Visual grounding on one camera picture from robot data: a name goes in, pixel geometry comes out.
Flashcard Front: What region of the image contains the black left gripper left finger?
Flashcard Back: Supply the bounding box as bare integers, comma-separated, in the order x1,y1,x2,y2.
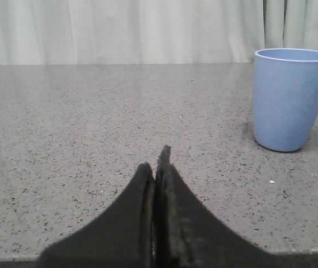
37,162,154,267

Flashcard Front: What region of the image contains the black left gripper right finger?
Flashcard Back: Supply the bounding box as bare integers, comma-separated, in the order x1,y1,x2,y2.
154,145,281,267

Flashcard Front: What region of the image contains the blue plastic cup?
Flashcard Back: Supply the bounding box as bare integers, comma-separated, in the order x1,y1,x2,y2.
252,48,318,152

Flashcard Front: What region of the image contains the white curtain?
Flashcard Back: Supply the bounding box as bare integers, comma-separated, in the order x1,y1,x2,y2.
0,1,318,65

